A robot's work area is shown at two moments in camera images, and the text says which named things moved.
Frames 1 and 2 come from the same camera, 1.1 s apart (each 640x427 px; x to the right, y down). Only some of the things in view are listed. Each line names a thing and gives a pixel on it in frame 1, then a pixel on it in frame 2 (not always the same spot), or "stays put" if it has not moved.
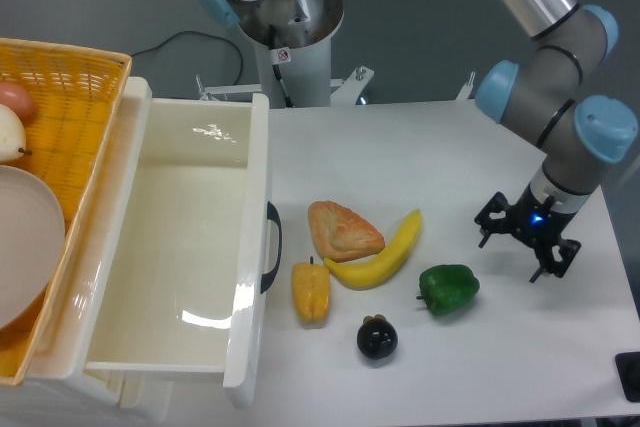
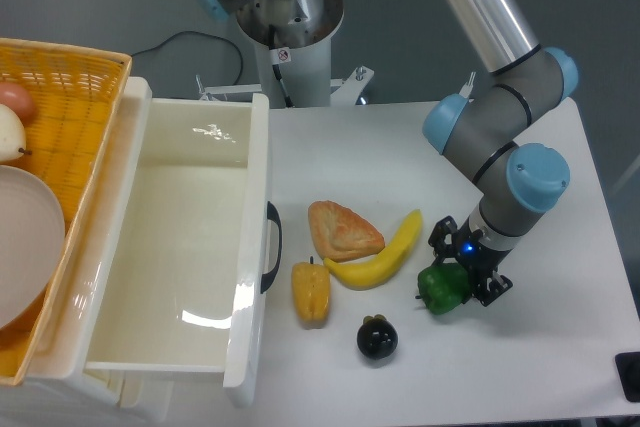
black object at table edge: x=628 y=370 stays put
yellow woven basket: x=76 y=92 stays put
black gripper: x=541 y=224 → x=480 y=260
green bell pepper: x=447 y=289 stays put
